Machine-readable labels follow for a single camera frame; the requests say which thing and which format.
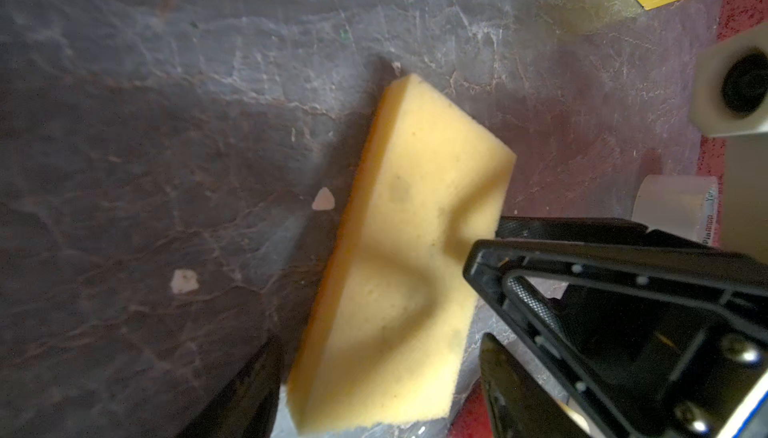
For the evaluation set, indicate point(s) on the tan sponge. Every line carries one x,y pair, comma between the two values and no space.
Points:
387,332

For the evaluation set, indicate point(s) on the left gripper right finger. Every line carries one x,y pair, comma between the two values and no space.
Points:
517,405

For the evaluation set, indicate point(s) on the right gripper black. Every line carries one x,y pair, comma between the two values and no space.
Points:
651,334

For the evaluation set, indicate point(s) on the clear tape roll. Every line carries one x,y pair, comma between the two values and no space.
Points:
685,206

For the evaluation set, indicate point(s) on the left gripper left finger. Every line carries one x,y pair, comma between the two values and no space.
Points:
247,405

